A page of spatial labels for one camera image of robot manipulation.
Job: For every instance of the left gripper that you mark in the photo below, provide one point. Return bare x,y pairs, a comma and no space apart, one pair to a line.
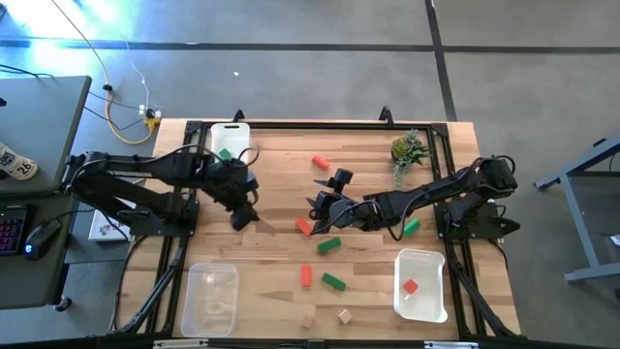
232,184

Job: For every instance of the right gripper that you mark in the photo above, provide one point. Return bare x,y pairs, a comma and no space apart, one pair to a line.
346,211

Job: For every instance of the red rectangular wooden block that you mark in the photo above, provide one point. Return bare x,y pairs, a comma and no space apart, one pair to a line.
302,227
305,276

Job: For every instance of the small green wooden cube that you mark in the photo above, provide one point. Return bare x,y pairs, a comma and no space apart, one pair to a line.
225,154

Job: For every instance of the natural wooden cube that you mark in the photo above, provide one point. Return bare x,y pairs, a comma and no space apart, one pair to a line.
307,321
345,316

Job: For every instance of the small red wooden cube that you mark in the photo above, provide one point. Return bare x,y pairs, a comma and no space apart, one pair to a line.
411,286

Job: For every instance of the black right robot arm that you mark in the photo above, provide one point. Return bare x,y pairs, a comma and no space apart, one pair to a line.
426,194

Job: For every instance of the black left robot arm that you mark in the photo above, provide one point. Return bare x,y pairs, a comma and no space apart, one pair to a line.
145,165

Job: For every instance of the red wooden cylinder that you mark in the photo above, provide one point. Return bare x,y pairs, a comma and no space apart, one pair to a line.
320,162

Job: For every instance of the green rectangular wooden block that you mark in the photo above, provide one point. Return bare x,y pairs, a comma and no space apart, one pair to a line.
333,281
329,245

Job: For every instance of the white plastic bin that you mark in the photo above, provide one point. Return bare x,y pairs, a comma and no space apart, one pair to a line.
235,138
426,305

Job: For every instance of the potted succulent plant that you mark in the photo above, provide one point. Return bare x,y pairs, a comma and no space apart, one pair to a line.
404,150

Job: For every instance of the green wooden cylinder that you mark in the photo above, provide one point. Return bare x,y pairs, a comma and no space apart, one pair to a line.
412,228

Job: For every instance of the clear plastic bin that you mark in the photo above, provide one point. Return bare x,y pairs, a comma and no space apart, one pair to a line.
208,300

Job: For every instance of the white printed box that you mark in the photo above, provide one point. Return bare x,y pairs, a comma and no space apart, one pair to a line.
102,229

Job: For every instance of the black computer mouse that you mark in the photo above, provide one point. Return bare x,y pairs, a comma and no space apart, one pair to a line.
41,237

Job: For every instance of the grey desk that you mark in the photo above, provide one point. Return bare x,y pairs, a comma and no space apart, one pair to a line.
43,126

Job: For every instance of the dark desk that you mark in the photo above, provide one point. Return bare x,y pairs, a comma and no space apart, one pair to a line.
29,281

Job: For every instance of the black backlit keyboard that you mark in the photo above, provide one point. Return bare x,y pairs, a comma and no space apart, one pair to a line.
12,230

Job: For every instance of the white printed bag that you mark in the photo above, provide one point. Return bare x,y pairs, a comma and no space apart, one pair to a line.
17,165

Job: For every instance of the black aluminium table frame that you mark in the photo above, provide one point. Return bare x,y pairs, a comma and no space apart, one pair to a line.
339,125

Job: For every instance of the black frame bracket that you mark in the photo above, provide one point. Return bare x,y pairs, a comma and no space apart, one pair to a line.
386,115
238,116

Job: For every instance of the silver metal bracket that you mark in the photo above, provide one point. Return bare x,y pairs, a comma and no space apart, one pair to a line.
181,343
450,345

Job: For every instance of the blue-grey table frame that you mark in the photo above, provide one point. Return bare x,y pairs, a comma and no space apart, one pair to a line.
579,225

